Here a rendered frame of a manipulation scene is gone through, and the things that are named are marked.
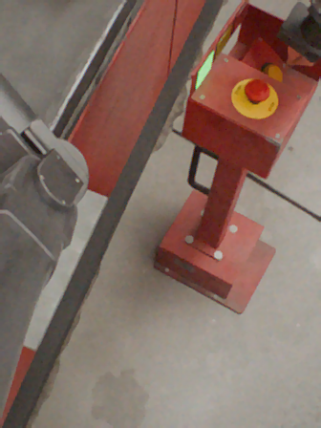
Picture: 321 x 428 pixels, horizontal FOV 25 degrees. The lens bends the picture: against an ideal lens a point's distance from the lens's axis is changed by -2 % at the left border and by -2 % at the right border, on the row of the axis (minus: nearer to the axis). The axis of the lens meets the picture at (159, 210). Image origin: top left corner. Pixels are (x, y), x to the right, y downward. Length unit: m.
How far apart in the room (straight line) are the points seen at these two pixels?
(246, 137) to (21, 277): 0.73
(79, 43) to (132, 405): 0.95
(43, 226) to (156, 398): 1.29
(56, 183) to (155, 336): 1.28
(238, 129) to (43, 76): 0.31
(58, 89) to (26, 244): 0.57
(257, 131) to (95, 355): 0.84
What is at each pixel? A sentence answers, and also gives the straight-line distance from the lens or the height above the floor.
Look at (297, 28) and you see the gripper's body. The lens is 1.09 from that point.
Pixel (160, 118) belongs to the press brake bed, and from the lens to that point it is 1.93.
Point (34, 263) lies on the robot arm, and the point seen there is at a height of 1.29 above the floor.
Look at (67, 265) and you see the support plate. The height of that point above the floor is 1.00.
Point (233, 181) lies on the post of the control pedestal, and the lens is 1.39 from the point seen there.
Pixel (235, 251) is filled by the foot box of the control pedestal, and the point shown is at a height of 0.12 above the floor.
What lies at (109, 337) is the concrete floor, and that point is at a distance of 1.75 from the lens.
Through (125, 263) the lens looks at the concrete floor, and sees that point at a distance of 1.80.
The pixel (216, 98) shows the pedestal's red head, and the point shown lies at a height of 0.78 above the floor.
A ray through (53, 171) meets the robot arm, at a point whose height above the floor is 1.26.
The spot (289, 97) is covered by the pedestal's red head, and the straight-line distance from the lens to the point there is 1.13.
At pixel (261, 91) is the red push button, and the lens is 1.09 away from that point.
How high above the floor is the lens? 1.69
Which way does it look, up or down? 66 degrees down
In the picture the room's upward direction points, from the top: 8 degrees clockwise
